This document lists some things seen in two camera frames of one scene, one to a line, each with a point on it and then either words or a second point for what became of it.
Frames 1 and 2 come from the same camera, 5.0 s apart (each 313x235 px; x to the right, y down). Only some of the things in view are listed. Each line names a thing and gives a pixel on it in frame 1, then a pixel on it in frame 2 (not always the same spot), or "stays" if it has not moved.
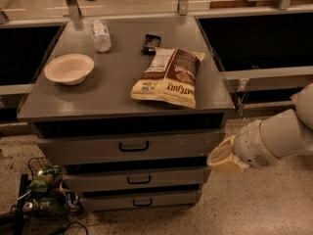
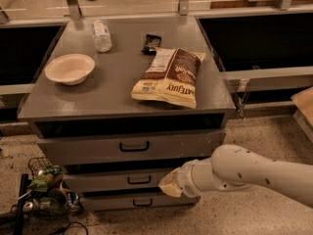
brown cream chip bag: x=169 y=75 stays
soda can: x=73 y=202 stays
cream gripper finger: x=224 y=158 to x=169 y=184
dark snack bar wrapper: x=150 y=45 stays
